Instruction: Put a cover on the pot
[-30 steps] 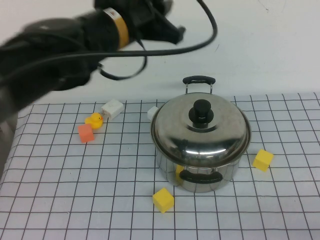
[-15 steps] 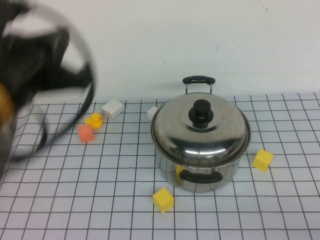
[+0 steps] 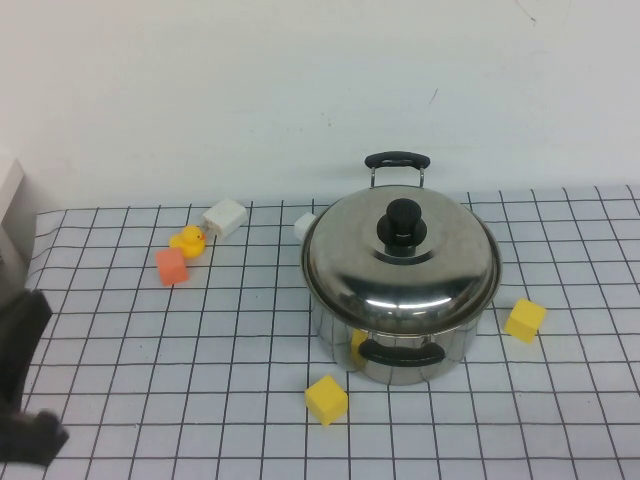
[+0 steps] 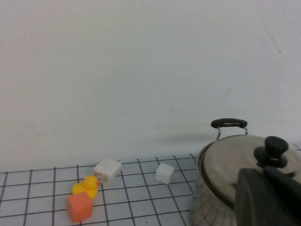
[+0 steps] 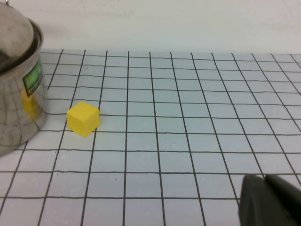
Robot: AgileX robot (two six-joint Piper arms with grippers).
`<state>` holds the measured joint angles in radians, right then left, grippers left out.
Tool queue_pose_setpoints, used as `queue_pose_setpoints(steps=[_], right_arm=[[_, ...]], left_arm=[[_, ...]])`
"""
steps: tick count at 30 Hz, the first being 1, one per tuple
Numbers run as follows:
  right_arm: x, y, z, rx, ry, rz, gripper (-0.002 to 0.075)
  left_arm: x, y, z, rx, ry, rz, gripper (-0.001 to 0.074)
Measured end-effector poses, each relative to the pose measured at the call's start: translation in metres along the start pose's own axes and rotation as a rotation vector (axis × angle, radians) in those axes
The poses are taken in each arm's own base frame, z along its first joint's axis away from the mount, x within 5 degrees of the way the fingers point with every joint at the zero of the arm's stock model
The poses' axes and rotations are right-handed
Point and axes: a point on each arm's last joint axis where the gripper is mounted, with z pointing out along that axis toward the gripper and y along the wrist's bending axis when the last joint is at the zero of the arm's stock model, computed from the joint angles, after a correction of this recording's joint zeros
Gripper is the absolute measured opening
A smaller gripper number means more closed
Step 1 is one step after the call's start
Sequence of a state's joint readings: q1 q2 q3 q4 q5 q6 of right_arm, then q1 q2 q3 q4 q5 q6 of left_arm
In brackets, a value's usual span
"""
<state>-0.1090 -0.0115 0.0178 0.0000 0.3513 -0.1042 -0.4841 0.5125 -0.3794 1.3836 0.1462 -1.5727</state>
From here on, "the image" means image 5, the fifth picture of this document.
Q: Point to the yellow cube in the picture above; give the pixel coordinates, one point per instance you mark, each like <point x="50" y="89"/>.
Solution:
<point x="81" y="118"/>

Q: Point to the stainless steel domed lid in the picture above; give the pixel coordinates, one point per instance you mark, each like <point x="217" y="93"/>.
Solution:
<point x="14" y="30"/>

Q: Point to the stainless steel pot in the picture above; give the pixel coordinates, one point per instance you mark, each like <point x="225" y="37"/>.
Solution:
<point x="16" y="113"/>

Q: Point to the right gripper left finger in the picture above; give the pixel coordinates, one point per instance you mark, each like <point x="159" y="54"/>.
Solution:
<point x="256" y="207"/>

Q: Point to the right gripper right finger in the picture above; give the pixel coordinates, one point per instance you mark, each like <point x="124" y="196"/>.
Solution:
<point x="287" y="193"/>

